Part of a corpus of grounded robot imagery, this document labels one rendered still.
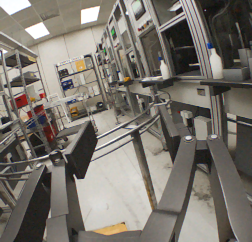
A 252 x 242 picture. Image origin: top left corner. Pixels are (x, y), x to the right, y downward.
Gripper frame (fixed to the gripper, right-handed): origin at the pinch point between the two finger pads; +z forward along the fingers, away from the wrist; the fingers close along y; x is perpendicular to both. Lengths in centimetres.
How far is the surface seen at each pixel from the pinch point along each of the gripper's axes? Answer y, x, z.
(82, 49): -186, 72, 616
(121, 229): -30, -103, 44
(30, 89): -218, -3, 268
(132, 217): -22, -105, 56
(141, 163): -4, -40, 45
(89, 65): -146, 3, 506
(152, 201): -3, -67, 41
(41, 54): -343, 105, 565
